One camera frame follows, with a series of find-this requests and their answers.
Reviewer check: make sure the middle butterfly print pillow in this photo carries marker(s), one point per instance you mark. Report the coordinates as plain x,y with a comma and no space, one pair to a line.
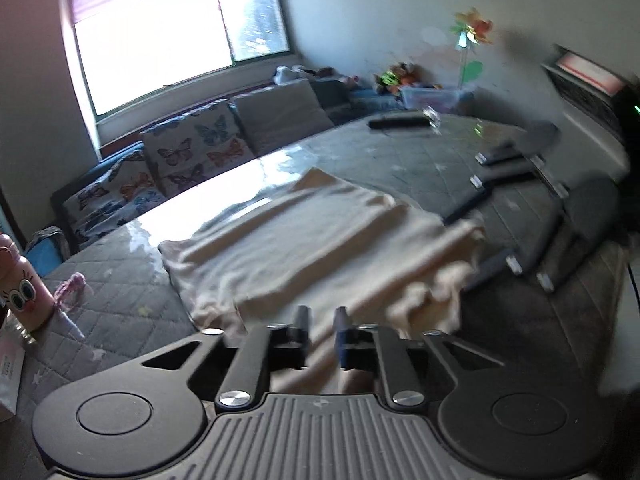
191,148

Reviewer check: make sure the cream sweatshirt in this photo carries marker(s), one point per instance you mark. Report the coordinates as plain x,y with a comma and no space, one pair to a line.
325,244

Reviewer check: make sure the plain beige cushion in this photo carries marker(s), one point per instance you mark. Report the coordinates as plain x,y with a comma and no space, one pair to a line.
276,116

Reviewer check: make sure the pink cartoon water bottle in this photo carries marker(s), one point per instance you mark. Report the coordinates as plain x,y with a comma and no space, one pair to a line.
22,289

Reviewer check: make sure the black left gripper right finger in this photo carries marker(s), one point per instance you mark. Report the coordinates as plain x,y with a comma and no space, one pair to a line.
380,351

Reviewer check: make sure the white pink tissue pack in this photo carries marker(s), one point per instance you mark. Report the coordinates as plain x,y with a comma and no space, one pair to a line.
12,353

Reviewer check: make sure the left butterfly print pillow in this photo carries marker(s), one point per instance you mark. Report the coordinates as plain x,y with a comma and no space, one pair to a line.
126,191

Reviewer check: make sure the butterfly print pillow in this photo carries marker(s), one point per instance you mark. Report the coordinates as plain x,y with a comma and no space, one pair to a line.
126,191
191,148

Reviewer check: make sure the white plush toy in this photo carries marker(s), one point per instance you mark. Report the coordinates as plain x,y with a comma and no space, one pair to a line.
287,75

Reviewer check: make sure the green orange toy pile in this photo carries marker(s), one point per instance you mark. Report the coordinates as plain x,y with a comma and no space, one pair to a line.
397,77

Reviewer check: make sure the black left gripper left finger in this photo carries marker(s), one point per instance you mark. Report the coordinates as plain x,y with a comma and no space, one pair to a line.
265,350

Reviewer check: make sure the colourful paper pinwheel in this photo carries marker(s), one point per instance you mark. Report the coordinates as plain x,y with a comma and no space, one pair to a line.
471,30

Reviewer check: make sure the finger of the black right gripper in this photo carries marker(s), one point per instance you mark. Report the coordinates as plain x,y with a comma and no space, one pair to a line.
516,262
501,171

